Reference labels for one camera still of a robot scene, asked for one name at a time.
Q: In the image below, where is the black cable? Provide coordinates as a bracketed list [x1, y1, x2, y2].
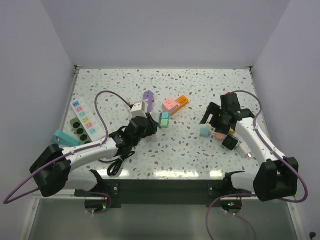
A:
[98, 126, 141, 177]

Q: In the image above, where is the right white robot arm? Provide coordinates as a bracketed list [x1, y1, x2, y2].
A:
[200, 92, 299, 202]

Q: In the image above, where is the small pink adapter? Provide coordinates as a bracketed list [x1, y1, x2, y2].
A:
[215, 132, 226, 142]

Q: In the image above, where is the yellow cube socket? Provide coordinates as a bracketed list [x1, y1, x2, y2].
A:
[228, 128, 236, 135]

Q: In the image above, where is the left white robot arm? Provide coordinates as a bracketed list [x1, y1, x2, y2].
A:
[29, 112, 160, 197]

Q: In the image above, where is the pink cube socket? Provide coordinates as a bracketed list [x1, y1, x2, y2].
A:
[162, 97, 178, 116]

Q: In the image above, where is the teal triangular power strip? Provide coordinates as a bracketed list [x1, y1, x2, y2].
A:
[51, 130, 81, 147]

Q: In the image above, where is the teal cube adapter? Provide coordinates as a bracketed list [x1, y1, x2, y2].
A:
[160, 112, 171, 120]

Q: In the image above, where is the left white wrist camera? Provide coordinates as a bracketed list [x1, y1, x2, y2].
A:
[130, 100, 148, 119]

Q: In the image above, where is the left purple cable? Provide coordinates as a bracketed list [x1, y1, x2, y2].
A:
[3, 90, 133, 205]

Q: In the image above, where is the purple power strip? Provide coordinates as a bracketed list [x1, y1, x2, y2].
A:
[142, 90, 154, 112]

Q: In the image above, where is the long white power strip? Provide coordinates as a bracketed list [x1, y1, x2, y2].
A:
[70, 97, 104, 142]

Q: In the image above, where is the white cartoon cube socket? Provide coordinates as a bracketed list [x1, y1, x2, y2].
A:
[236, 142, 253, 159]

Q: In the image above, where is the black mounting base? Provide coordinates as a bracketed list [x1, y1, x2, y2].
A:
[74, 179, 250, 210]

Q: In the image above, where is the light blue cube adapter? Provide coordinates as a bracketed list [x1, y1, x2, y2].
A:
[199, 127, 211, 138]

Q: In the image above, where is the orange power strip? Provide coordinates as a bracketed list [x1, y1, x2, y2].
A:
[170, 95, 189, 116]

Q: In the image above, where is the purple cable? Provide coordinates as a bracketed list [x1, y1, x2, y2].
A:
[3, 90, 133, 205]
[205, 90, 310, 240]

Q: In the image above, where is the green cube adapter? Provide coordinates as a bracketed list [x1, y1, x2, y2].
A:
[158, 119, 170, 129]

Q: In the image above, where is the white cube adapter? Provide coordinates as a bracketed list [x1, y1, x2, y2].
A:
[132, 100, 148, 112]

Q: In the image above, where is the black cube socket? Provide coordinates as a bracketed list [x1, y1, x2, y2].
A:
[222, 134, 239, 151]

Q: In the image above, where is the green power strip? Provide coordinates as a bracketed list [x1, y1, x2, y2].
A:
[70, 117, 92, 145]

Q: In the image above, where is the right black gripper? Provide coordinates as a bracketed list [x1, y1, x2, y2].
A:
[199, 102, 230, 135]

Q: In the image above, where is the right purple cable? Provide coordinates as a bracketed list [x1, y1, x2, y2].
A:
[205, 90, 310, 240]

